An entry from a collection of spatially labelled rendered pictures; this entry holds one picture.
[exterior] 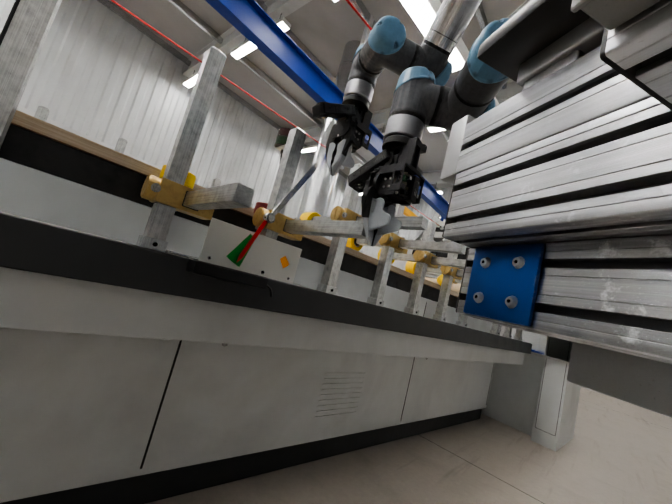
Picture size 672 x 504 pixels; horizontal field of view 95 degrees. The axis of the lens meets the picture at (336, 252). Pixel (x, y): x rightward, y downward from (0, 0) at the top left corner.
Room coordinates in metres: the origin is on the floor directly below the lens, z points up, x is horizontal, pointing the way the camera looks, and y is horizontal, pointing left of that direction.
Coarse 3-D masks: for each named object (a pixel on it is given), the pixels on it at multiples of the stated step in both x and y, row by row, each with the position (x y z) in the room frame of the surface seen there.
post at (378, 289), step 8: (400, 208) 1.12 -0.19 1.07; (384, 248) 1.13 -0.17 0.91; (392, 248) 1.13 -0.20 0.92; (384, 256) 1.12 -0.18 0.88; (392, 256) 1.14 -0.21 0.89; (384, 264) 1.12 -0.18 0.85; (376, 272) 1.14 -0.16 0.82; (384, 272) 1.12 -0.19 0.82; (376, 280) 1.13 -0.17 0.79; (384, 280) 1.13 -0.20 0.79; (376, 288) 1.12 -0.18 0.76; (384, 288) 1.13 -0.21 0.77; (376, 296) 1.12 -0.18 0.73
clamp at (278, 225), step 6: (258, 210) 0.77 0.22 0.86; (264, 210) 0.76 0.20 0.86; (270, 210) 0.77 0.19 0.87; (258, 216) 0.77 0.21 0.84; (276, 216) 0.78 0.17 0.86; (282, 216) 0.79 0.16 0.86; (258, 222) 0.76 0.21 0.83; (276, 222) 0.78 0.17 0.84; (282, 222) 0.79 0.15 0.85; (264, 228) 0.78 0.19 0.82; (270, 228) 0.77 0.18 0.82; (276, 228) 0.79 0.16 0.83; (282, 228) 0.80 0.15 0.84; (282, 234) 0.81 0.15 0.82; (288, 234) 0.81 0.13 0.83; (294, 234) 0.83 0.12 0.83; (294, 240) 0.87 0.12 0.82; (300, 240) 0.84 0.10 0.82
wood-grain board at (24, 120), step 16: (16, 112) 0.60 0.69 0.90; (32, 128) 0.62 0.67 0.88; (48, 128) 0.63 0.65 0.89; (80, 144) 0.67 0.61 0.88; (96, 144) 0.68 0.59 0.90; (112, 160) 0.71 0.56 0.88; (128, 160) 0.73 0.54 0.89; (240, 208) 0.93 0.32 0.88; (320, 240) 1.16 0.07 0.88; (368, 256) 1.36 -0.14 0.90; (400, 272) 1.53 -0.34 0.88
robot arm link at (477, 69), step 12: (528, 0) 0.43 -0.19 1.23; (516, 12) 0.43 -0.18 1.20; (492, 24) 0.40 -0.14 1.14; (480, 36) 0.41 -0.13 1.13; (468, 60) 0.44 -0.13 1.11; (468, 72) 0.45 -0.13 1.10; (480, 72) 0.43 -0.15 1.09; (492, 72) 0.42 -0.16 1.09; (456, 84) 0.49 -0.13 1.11; (468, 84) 0.46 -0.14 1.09; (480, 84) 0.45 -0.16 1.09; (492, 84) 0.44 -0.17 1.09; (468, 96) 0.48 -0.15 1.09; (480, 96) 0.47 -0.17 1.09; (492, 96) 0.48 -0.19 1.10
